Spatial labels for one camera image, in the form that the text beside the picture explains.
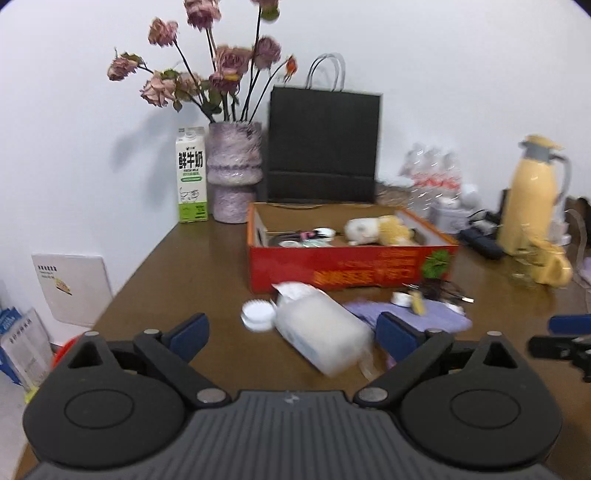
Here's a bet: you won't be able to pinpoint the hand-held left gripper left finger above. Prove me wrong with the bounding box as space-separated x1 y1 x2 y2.
67 312 232 409

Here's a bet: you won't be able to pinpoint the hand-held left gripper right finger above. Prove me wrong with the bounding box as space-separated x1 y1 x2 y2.
355 312 522 409

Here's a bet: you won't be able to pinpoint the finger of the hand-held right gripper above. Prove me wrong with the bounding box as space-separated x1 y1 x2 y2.
548 315 591 335
527 335 591 383

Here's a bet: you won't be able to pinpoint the purple knitted pouch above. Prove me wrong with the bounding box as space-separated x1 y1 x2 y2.
344 299 474 334

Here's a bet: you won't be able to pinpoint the translucent plastic jar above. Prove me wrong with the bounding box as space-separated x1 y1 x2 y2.
271 281 374 377

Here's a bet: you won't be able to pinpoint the red cardboard box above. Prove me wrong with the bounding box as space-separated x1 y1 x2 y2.
247 202 460 294

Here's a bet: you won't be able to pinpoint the yellow plush toy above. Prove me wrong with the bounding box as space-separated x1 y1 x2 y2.
378 215 419 247

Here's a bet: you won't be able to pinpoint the white plush toy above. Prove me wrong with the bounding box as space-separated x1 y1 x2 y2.
345 217 382 246

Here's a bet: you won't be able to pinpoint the yellow mug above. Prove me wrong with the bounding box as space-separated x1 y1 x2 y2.
529 240 573 286

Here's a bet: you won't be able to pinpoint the white round lid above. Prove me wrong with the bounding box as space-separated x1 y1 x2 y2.
241 299 277 332

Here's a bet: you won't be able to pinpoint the clear glass beaker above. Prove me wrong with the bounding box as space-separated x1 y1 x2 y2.
510 224 543 287

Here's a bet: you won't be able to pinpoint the black handheld appliance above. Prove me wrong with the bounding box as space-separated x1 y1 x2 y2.
459 226 506 259

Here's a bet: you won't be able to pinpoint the white metal tin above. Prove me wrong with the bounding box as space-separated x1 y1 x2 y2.
429 200 472 234

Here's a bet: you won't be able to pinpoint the yellow thermos jug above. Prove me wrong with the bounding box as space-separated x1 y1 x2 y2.
496 135 573 257

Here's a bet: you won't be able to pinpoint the glass jar of grains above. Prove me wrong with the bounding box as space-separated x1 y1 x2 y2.
375 178 414 208

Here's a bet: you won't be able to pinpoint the white green milk carton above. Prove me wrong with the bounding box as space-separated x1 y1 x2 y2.
175 127 209 223

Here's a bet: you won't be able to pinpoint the purple white ribbed vase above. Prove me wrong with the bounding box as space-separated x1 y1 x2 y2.
205 121 264 224

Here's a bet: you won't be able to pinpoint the blue white packages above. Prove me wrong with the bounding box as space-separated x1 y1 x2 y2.
0 307 54 388

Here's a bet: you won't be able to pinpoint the black paper bag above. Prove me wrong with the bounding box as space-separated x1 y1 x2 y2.
267 53 384 205

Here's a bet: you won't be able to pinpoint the dried pink rose bouquet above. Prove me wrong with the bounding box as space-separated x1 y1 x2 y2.
107 0 298 124

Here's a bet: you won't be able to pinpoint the black usb cable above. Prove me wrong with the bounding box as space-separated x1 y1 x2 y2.
402 279 475 305

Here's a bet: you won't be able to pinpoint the white wall panel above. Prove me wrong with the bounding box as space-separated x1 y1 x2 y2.
31 253 114 326

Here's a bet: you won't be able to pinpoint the white round camera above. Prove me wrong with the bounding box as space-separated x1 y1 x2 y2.
459 184 483 210

